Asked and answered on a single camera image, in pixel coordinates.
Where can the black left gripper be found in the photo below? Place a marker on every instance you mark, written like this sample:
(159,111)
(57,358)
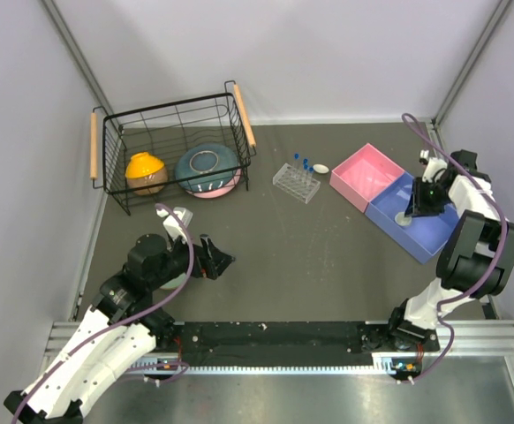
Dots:
(209,260)

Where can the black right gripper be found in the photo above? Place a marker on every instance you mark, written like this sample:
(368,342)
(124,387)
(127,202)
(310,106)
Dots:
(417,205)

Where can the small white cup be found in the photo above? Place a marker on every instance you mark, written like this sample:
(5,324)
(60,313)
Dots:
(402,219)

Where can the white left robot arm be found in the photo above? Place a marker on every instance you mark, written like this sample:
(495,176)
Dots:
(120,326)

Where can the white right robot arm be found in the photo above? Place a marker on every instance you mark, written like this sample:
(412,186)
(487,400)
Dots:
(477,259)

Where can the blue plastic box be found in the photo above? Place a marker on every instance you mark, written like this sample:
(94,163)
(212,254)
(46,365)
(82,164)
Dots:
(423,237)

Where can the green ceramic bowl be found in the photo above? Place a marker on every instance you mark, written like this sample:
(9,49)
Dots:
(174,283)

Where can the pink plastic box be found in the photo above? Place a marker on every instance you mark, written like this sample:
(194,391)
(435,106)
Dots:
(364,175)

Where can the pink ceramic plate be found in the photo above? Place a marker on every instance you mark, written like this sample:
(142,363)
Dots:
(224,189)

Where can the small white lid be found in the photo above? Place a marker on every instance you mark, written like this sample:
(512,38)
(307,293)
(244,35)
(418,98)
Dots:
(320,168)

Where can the clear test tube rack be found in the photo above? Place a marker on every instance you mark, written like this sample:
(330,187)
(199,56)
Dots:
(289,181)

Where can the orange ceramic bowl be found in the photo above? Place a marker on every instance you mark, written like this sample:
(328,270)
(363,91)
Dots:
(146,174)

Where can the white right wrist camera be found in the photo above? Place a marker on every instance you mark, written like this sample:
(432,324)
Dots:
(434,166)

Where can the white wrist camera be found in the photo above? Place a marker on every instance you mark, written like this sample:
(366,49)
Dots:
(172,225)
(434,166)

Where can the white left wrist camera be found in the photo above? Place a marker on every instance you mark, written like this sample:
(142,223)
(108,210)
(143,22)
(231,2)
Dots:
(172,225)

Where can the black wire basket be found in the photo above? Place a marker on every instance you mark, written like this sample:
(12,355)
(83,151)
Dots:
(167,131)

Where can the aluminium cable rail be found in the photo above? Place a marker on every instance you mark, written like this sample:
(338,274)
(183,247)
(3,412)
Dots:
(466,338)

